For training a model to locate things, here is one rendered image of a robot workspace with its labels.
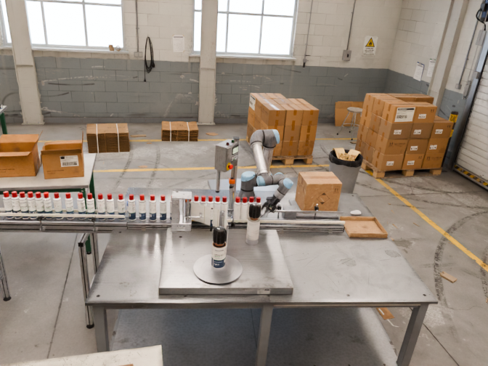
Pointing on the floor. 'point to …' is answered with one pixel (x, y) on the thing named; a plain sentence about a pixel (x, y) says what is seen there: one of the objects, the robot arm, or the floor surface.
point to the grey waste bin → (345, 176)
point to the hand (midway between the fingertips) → (261, 215)
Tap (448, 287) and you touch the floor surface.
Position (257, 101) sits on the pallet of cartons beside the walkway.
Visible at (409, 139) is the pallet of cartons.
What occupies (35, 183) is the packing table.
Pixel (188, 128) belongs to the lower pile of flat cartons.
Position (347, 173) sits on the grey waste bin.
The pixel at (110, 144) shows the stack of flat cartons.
